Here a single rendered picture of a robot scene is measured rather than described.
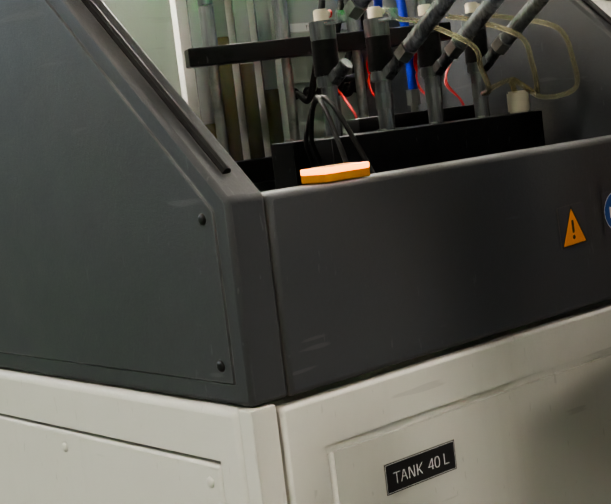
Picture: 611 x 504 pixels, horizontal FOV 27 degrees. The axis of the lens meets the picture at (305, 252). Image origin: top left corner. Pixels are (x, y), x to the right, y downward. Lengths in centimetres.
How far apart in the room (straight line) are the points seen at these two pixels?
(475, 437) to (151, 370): 29
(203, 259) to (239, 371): 9
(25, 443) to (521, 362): 49
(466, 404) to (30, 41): 50
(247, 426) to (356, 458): 11
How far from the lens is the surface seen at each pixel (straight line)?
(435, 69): 145
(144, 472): 110
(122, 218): 105
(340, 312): 100
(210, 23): 150
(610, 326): 127
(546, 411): 120
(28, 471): 129
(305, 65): 170
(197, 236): 96
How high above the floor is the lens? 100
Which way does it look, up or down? 6 degrees down
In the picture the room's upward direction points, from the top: 7 degrees counter-clockwise
